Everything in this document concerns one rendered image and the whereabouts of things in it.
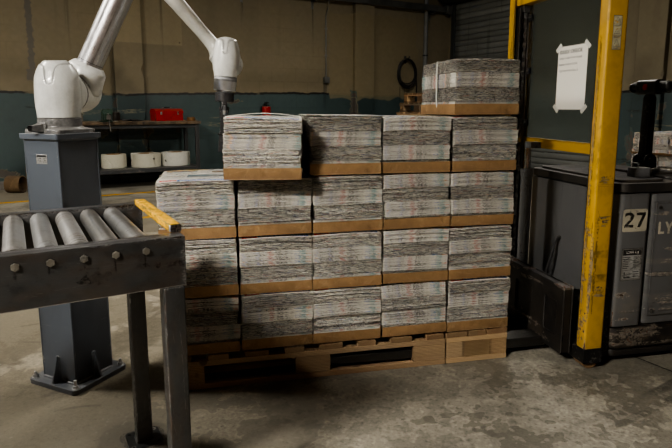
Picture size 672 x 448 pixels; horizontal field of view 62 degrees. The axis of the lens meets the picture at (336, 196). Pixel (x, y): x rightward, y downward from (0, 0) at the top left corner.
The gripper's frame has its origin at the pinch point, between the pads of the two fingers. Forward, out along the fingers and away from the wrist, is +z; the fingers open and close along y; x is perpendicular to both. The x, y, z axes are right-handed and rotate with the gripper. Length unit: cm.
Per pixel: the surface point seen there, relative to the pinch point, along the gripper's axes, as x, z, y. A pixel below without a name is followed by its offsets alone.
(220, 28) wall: 4, -132, 682
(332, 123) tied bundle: -41.1, -11.3, -16.9
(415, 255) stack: -80, 40, -17
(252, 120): -9.9, -10.5, -25.9
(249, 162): -9.7, 4.8, -24.4
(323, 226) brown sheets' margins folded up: -40, 29, -18
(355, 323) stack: -57, 70, -18
